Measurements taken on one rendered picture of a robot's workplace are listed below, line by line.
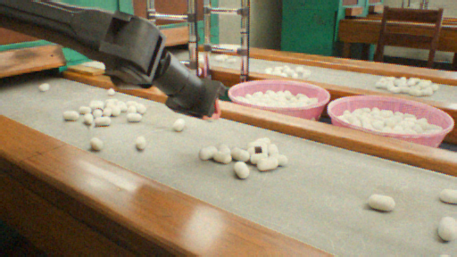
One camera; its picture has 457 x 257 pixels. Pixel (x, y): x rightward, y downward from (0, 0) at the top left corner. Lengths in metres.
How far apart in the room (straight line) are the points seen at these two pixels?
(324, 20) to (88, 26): 3.01
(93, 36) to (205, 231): 0.29
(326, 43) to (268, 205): 2.98
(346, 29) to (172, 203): 3.03
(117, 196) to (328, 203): 0.30
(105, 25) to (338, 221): 0.41
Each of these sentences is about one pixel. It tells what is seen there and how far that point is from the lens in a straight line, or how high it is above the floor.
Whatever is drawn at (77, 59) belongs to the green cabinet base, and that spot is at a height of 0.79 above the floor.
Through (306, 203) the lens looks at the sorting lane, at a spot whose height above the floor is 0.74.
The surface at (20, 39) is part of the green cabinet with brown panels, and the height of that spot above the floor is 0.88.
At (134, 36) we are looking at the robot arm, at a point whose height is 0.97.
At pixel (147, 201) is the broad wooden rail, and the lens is 0.51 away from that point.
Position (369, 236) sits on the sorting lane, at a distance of 0.51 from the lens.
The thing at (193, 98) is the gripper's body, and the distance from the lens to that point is 0.62.
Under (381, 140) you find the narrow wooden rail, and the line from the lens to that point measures 0.74.
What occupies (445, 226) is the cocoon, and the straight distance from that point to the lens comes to 0.53.
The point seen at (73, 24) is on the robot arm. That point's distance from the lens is 0.55.
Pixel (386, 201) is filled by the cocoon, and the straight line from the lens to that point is 0.56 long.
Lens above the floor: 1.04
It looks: 21 degrees down
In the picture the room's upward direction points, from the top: straight up
